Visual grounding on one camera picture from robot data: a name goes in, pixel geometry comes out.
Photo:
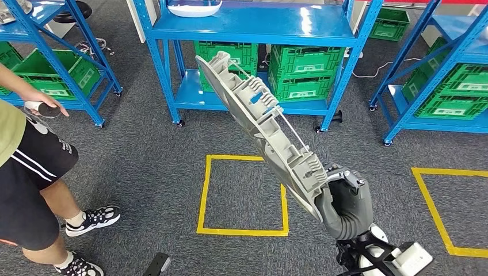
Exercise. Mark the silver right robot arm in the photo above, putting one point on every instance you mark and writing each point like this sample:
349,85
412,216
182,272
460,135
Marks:
350,230

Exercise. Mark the blue metal shelf rack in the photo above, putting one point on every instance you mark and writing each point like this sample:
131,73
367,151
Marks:
248,23
400,106
45,11

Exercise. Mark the white plastic panel part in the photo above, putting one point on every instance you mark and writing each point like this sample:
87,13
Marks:
194,9

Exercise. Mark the person's left forearm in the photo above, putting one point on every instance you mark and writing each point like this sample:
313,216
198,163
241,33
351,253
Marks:
15,82

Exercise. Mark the white black handheld controller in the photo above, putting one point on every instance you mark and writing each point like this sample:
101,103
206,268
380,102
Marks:
47,111

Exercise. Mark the black right camera bracket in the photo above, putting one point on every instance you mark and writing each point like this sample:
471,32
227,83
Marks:
377,247

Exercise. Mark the white power strip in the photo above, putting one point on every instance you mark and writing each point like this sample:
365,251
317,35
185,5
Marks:
358,53

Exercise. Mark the person's left hand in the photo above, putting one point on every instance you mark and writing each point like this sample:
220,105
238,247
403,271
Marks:
42,102

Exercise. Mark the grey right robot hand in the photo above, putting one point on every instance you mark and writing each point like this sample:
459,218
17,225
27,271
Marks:
350,202

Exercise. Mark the black stool chrome base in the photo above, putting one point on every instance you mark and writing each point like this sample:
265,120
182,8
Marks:
72,9

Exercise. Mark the black camera bracket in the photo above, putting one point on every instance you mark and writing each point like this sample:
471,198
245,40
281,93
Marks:
377,247
156,266

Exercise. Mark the person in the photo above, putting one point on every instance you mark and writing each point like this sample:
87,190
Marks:
23,190

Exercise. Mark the silver metal part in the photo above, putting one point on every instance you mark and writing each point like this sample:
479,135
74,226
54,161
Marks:
11,13

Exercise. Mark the yellow floor tape square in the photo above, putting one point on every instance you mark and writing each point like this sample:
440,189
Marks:
434,213
244,231

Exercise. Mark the silver plastic wheel cover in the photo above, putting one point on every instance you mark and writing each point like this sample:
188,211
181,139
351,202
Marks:
267,129

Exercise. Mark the black left camera bracket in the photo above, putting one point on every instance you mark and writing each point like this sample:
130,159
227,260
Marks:
156,266

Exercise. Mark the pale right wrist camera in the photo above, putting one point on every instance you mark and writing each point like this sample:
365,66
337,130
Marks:
413,259

